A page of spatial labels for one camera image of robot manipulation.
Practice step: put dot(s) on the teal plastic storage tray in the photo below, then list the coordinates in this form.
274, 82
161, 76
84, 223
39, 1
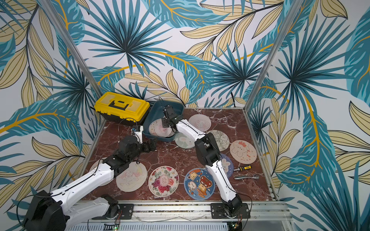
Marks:
156, 112

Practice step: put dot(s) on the aluminium front frame rail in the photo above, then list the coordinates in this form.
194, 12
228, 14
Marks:
187, 215

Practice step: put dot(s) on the beige pink figure coaster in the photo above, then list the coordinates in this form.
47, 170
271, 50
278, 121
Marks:
132, 178

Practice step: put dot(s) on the yellow black toolbox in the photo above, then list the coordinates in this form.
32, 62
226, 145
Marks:
122, 109

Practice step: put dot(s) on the right aluminium corner post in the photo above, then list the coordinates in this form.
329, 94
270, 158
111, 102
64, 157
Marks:
277, 44

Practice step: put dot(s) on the blue cartoon toast coaster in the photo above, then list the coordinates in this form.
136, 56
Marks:
199, 184

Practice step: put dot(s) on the yellow black screwdriver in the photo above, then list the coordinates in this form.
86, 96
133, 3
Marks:
242, 168

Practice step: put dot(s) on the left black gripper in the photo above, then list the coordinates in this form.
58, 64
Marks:
153, 145

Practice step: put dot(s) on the pink kitty round coaster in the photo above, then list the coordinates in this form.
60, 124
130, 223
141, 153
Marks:
201, 122

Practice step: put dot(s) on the white floral round coaster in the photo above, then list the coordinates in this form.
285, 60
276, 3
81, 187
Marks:
164, 132

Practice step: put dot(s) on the red rose floral coaster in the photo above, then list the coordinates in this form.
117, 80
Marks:
163, 181

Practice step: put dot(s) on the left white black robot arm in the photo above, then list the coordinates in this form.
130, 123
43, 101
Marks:
59, 210

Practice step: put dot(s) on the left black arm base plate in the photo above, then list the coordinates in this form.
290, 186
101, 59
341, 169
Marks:
122, 212

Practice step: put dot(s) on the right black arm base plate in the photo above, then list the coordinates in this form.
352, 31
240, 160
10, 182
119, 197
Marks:
218, 212

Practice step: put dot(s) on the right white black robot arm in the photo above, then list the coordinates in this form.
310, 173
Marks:
209, 155

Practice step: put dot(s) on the left aluminium corner post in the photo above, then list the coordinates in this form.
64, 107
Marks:
70, 44

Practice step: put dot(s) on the white animal round coaster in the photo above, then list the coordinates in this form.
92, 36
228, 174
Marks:
95, 165

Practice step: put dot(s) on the aluminium corner post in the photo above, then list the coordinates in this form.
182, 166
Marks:
277, 44
70, 44

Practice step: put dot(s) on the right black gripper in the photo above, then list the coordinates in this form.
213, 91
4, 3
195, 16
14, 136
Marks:
169, 116

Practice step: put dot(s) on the green sketch round coaster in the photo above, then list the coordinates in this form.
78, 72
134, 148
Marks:
222, 139

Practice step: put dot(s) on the pink cartoon round coaster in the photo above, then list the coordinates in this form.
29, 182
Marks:
159, 124

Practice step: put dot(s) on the pastel cartoon round coaster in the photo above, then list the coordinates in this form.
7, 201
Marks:
152, 127

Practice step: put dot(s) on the pink bow bear coaster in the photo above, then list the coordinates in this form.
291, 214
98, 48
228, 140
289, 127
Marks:
243, 152

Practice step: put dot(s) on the purple bunny round coaster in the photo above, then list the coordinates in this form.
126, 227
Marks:
227, 165

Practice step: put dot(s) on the green bunny round coaster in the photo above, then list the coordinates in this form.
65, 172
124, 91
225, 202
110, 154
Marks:
183, 141

